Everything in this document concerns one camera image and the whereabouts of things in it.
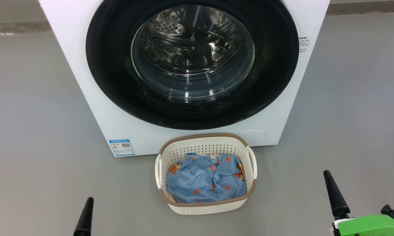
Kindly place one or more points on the blue printed garment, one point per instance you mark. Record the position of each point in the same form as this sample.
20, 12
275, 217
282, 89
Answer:
197, 177

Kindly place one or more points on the cream perforated laundry basket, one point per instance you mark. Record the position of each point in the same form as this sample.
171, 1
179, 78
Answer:
203, 206

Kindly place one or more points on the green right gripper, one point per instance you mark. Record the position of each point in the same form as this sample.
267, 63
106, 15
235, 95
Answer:
370, 227

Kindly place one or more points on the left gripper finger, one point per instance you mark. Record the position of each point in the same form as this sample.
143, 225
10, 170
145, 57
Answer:
84, 219

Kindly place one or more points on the black round glass washer door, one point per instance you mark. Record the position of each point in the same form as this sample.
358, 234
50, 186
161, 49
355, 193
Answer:
111, 82

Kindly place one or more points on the stainless steel washer drum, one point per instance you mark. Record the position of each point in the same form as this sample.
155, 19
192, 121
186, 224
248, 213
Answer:
170, 26

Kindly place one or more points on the round white filter cover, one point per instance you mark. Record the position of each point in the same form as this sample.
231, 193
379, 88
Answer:
254, 136

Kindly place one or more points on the white front-load washing machine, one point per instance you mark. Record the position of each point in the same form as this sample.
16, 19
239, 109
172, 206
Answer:
125, 131

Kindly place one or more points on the blue energy label sticker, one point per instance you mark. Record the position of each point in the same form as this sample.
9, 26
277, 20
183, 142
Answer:
121, 147

